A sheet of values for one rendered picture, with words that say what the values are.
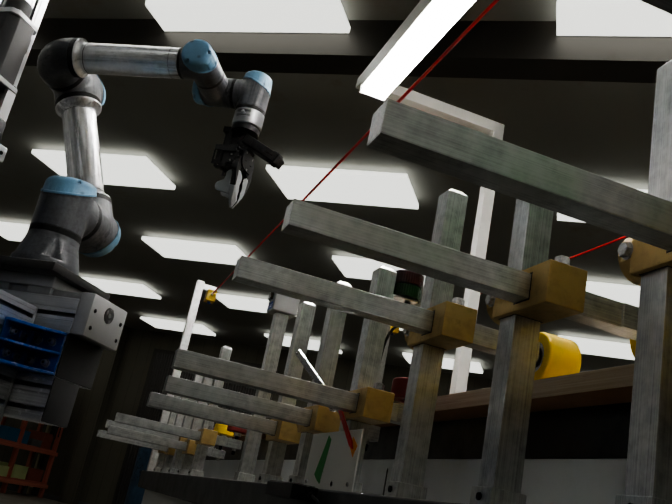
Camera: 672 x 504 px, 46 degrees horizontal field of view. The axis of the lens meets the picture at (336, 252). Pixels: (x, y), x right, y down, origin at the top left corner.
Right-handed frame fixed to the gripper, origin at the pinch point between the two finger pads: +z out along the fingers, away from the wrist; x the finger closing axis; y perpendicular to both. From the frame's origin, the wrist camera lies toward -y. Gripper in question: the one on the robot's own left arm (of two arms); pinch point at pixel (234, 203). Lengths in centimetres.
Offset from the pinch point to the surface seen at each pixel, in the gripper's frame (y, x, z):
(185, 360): -23, 49, 47
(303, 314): -18.4, -13.3, 21.7
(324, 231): -56, 87, 38
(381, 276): -47, 28, 23
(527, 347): -76, 68, 43
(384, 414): -53, 33, 48
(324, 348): -32.1, 7.6, 33.6
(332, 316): -32.4, 7.5, 26.7
